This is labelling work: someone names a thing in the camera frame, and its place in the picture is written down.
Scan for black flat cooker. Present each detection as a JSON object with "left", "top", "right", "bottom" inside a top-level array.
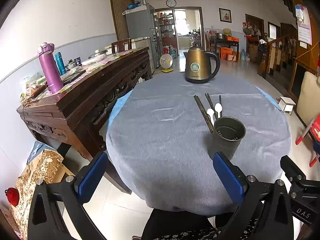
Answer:
[{"left": 61, "top": 69, "right": 87, "bottom": 84}]

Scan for glass pot lid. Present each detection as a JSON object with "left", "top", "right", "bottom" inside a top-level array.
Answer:
[{"left": 88, "top": 49, "right": 109, "bottom": 59}]

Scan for red apple-shaped ornament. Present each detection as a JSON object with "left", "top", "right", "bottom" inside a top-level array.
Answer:
[{"left": 5, "top": 187, "right": 20, "bottom": 207}]

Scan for bronze electric kettle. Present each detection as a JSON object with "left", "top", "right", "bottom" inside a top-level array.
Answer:
[{"left": 183, "top": 44, "right": 221, "bottom": 84}]

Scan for dark wooden side table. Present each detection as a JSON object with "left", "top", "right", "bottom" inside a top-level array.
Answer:
[{"left": 214, "top": 38, "right": 240, "bottom": 63}]

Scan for grey tablecloth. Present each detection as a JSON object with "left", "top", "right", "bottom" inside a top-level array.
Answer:
[{"left": 106, "top": 72, "right": 292, "bottom": 217}]

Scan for orange cardboard box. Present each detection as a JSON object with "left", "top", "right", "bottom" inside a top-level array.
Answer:
[{"left": 221, "top": 46, "right": 233, "bottom": 60}]

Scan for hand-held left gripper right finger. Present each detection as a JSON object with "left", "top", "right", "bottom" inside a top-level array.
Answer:
[{"left": 213, "top": 151, "right": 294, "bottom": 240}]

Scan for carved dark wooden sideboard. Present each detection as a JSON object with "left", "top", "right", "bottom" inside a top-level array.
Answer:
[{"left": 16, "top": 47, "right": 153, "bottom": 194}]

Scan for small yellow floor fan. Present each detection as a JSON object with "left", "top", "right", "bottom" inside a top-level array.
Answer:
[{"left": 159, "top": 54, "right": 175, "bottom": 73}]

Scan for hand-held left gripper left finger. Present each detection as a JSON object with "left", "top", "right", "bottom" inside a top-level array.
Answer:
[{"left": 27, "top": 151, "right": 109, "bottom": 240}]

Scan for person's dark trousers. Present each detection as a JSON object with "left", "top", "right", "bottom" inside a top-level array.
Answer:
[{"left": 141, "top": 207, "right": 218, "bottom": 240}]

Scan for dark wooden chair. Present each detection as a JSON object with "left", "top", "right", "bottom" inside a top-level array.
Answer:
[{"left": 111, "top": 38, "right": 132, "bottom": 54}]

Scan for red plastic stool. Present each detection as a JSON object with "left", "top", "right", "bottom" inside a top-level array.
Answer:
[{"left": 295, "top": 114, "right": 320, "bottom": 168}]

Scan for wall calendar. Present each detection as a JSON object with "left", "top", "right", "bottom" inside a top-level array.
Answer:
[{"left": 295, "top": 4, "right": 313, "bottom": 49}]

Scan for framed wall picture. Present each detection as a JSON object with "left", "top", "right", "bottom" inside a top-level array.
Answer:
[{"left": 219, "top": 8, "right": 232, "bottom": 23}]

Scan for purple thermos flask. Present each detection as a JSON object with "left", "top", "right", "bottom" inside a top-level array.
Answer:
[{"left": 37, "top": 42, "right": 64, "bottom": 94}]

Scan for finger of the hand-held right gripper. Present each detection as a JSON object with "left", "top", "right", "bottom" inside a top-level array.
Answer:
[{"left": 280, "top": 155, "right": 320, "bottom": 200}]

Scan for gold patterned cloth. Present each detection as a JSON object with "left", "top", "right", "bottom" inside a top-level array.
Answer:
[{"left": 0, "top": 149, "right": 64, "bottom": 240}]

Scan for teal drink bottle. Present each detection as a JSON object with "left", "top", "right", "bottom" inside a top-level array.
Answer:
[{"left": 54, "top": 52, "right": 67, "bottom": 76}]

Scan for metal utensil holder cup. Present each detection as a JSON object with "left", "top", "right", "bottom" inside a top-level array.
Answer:
[{"left": 208, "top": 116, "right": 246, "bottom": 161}]

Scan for small white stool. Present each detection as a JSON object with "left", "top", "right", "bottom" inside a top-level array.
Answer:
[{"left": 278, "top": 96, "right": 296, "bottom": 116}]

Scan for beige sofa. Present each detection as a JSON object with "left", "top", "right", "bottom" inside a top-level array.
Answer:
[{"left": 296, "top": 71, "right": 320, "bottom": 128}]

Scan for wooden stair railing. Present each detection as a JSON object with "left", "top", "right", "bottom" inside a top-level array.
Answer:
[{"left": 258, "top": 34, "right": 298, "bottom": 78}]

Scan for grey refrigerator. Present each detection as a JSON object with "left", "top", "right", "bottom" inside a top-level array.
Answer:
[{"left": 124, "top": 4, "right": 163, "bottom": 69}]

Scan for brown wooden door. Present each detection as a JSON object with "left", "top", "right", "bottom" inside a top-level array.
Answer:
[{"left": 108, "top": 0, "right": 136, "bottom": 42}]

